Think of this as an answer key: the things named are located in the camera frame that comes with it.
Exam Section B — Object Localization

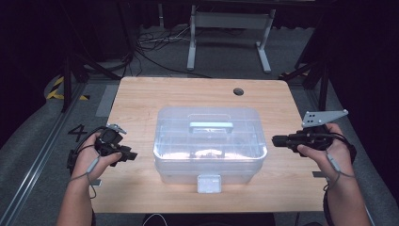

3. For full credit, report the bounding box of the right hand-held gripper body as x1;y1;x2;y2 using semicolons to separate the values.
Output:
290;108;350;154

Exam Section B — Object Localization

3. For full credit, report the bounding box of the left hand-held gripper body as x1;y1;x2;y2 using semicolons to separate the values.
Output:
93;122;128;157

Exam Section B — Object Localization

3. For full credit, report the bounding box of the clear plastic storage box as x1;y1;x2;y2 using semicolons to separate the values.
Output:
152;105;268;194

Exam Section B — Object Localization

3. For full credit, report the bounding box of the person's right hand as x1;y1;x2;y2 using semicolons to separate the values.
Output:
296;122;355;184

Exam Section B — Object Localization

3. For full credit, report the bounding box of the person's left hand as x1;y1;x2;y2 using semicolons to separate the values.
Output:
71;131;123;186

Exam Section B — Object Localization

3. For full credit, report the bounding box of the black metal stand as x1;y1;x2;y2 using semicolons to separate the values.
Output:
279;57;331;112
59;0;135;113

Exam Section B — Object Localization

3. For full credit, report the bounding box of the grey wrist strap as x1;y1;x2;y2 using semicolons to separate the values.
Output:
324;152;356;192
69;154;102;200

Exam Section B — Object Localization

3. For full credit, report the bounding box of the thin white cable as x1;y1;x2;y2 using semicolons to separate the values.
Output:
143;213;174;226

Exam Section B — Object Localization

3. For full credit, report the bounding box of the metal floor rail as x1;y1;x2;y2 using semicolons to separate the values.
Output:
305;89;380;226
0;82;87;226

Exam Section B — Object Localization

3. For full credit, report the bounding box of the tangle of floor cables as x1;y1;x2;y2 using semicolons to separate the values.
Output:
133;24;215;79

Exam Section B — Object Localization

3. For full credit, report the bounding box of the grey metal table frame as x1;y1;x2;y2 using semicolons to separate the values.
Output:
186;4;277;74

